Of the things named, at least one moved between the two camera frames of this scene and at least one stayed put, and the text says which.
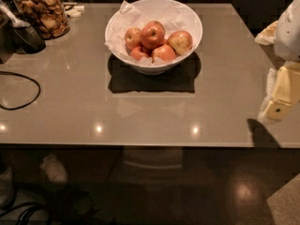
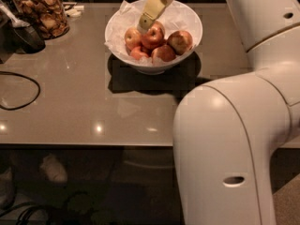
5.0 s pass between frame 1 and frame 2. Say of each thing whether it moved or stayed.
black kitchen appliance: stayed
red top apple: stayed
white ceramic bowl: stayed
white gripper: moved
